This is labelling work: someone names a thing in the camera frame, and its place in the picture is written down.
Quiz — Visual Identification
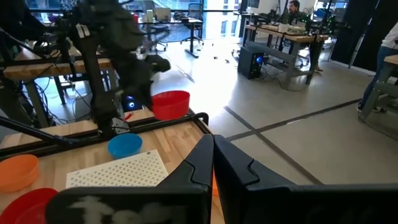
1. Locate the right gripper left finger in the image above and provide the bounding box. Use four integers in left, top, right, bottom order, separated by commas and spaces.
45, 134, 215, 224

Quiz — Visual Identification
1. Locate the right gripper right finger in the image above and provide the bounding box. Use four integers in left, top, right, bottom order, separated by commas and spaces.
213, 134, 398, 224

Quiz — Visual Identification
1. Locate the small orange plastic bowl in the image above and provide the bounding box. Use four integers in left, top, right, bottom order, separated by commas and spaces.
211, 172, 220, 197
0, 154, 40, 194

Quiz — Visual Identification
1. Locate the small red plastic bowl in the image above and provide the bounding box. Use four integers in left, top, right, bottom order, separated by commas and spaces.
151, 90, 191, 121
0, 187, 59, 224

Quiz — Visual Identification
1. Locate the small blue plastic bowl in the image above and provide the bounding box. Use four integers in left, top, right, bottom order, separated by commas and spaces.
107, 133, 143, 160

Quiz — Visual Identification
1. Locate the computer with blue light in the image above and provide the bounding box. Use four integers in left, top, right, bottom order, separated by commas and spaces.
121, 95, 139, 112

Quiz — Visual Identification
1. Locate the black swivel office chair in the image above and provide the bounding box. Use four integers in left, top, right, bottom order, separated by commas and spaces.
141, 0, 170, 52

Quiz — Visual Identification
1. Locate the white perforated metal shelf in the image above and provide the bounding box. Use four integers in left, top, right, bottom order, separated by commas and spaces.
65, 149, 170, 189

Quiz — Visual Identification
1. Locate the wooden workbench with metal legs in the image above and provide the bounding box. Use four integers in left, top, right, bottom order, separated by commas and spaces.
0, 40, 113, 128

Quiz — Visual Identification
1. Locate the black office desk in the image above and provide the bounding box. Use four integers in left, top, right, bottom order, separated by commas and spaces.
136, 17, 205, 59

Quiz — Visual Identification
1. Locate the black mesh office chair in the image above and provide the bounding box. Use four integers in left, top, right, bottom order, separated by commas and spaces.
180, 2, 205, 46

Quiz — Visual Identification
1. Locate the black computer tower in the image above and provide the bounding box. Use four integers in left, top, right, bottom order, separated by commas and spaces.
238, 46, 265, 80

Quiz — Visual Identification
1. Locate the grey-legged wooden table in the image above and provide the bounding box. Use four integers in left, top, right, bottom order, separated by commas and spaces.
357, 54, 398, 139

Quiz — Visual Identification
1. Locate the long wooden work table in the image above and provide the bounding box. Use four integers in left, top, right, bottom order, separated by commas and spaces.
244, 24, 330, 91

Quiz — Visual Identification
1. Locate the seated person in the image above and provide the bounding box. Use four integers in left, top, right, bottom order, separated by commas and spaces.
285, 0, 325, 73

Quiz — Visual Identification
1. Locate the standing person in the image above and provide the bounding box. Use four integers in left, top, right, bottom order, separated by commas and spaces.
356, 21, 398, 113

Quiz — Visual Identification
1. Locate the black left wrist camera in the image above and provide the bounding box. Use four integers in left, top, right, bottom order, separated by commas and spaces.
144, 54, 172, 74

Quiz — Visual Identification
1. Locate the black metal rig frame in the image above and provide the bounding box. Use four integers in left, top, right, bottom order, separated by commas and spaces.
0, 111, 214, 161

